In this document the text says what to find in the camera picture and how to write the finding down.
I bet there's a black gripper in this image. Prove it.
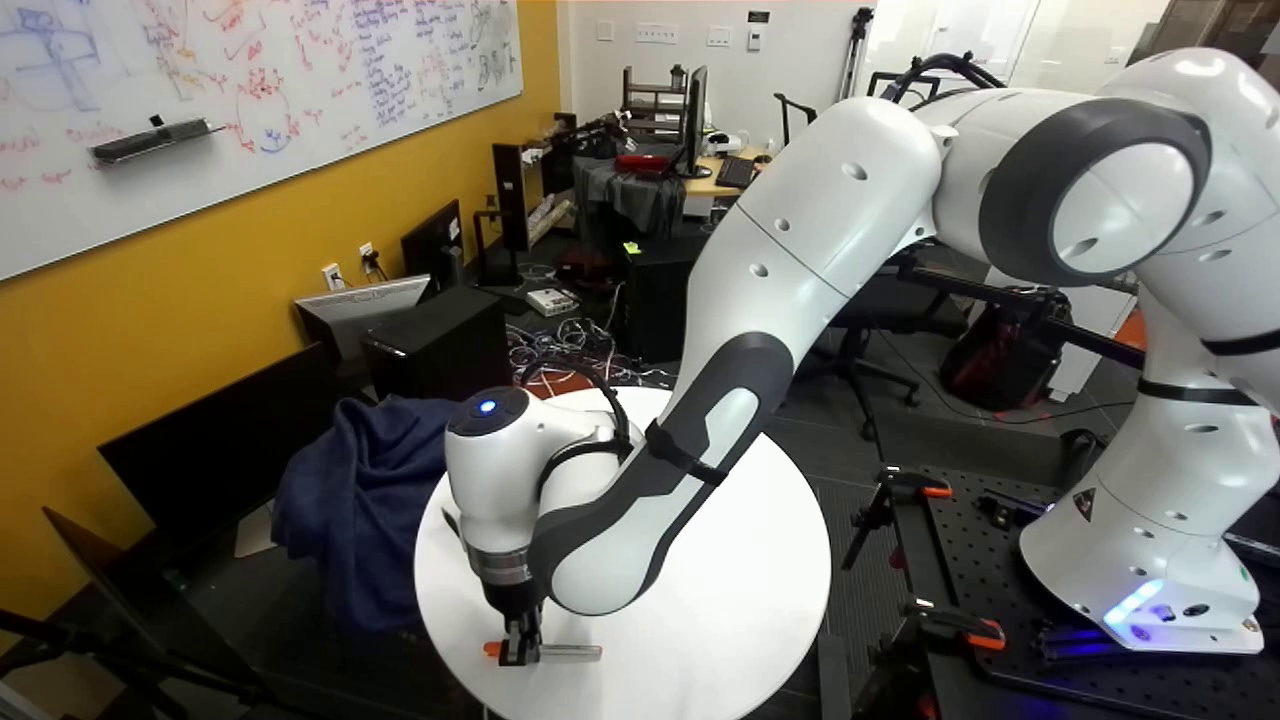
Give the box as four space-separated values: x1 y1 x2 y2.
471 548 543 662

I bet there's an orange and grey pen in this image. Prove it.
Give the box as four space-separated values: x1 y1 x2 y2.
485 640 604 662

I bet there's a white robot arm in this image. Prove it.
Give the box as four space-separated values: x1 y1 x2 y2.
445 46 1280 662

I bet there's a white round table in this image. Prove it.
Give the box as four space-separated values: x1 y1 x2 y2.
410 389 833 720

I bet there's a dark blue cloth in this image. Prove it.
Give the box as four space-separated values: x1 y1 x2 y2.
272 395 451 632

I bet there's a black low cabinet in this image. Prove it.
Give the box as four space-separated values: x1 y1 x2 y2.
365 285 510 401

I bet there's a black perforated workbench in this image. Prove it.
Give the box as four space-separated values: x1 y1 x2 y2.
892 466 1280 720

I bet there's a black office chair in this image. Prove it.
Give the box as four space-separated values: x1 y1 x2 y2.
796 258 919 442

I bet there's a lower orange-handled clamp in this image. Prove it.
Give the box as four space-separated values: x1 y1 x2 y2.
852 594 1008 720

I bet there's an orange-handled clamp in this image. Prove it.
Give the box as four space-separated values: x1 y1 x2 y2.
852 594 1008 720
843 466 955 568

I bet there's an upper orange-handled clamp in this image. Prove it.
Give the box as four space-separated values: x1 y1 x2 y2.
843 466 955 568

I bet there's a whiteboard on wall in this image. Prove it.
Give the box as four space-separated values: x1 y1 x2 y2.
0 0 522 279

